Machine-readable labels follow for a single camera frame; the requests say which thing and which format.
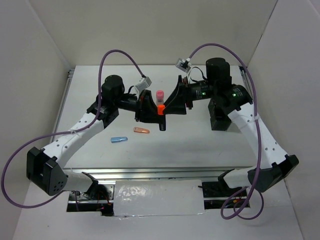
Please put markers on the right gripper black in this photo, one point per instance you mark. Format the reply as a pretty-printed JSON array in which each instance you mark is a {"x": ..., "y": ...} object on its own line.
[{"x": 176, "y": 105}]

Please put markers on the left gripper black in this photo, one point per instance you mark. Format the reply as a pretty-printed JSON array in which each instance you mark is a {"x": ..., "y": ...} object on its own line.
[{"x": 146, "y": 110}]

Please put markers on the orange capped black highlighter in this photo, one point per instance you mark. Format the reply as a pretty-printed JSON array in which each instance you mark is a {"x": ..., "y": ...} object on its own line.
[{"x": 160, "y": 109}]

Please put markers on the orange translucent cap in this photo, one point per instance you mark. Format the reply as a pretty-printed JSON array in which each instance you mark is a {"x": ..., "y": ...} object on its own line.
[{"x": 141, "y": 130}]

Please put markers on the pink capped clear bottle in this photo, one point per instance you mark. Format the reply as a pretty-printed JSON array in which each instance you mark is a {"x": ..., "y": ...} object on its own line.
[{"x": 159, "y": 97}]

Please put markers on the blue translucent cap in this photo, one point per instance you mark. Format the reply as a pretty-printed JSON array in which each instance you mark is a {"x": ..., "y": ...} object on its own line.
[{"x": 118, "y": 139}]

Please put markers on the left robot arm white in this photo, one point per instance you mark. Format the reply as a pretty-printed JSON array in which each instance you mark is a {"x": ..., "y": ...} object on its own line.
[{"x": 45, "y": 167}]

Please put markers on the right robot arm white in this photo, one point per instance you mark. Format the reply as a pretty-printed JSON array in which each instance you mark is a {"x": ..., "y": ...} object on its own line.
[{"x": 235, "y": 103}]

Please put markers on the black mesh pen holder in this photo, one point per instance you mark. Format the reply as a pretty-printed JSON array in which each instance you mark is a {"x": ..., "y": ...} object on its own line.
[{"x": 219, "y": 121}]

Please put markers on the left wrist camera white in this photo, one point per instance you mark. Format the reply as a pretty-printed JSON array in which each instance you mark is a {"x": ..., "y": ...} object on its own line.
[{"x": 143, "y": 84}]

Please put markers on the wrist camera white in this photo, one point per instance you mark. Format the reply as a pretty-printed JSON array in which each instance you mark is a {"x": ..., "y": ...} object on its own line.
[
  {"x": 143, "y": 84},
  {"x": 184, "y": 64}
]

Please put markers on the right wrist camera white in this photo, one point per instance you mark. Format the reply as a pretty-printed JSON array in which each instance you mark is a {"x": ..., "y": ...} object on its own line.
[{"x": 184, "y": 64}]

